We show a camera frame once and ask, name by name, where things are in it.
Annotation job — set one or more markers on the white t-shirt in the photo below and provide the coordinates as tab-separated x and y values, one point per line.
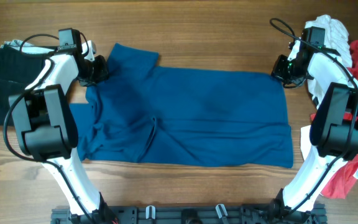
331	34

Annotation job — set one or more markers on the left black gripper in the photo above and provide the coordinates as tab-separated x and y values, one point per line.
101	70

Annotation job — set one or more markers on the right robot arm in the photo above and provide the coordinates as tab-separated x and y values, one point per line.
300	194

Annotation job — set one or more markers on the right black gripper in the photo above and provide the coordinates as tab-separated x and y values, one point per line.
278	73

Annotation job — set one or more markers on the blue polo shirt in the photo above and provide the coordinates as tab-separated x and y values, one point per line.
145	113

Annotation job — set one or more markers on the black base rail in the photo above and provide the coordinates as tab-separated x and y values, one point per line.
244	214

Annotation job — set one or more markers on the folded black garment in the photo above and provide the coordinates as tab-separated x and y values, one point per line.
16	72

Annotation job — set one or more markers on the white garment under black stack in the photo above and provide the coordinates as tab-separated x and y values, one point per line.
27	48

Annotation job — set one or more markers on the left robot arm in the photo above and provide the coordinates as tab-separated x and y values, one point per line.
46	130

